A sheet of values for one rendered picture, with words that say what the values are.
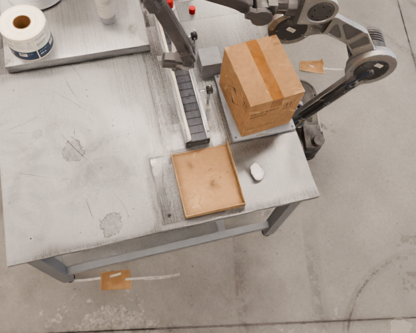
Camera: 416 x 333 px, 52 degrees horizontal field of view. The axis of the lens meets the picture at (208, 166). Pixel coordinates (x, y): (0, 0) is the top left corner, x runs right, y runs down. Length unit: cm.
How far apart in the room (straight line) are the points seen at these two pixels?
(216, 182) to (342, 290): 122
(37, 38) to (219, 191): 104
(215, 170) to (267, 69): 48
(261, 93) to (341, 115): 149
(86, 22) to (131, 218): 100
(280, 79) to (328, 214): 127
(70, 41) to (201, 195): 97
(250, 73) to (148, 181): 63
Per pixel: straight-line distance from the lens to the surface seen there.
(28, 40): 208
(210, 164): 188
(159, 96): 204
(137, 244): 240
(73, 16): 230
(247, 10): 153
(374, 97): 334
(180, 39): 167
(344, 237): 282
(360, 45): 215
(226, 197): 183
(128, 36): 218
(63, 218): 186
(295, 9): 155
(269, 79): 178
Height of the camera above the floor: 256
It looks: 67 degrees down
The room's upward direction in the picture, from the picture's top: 10 degrees clockwise
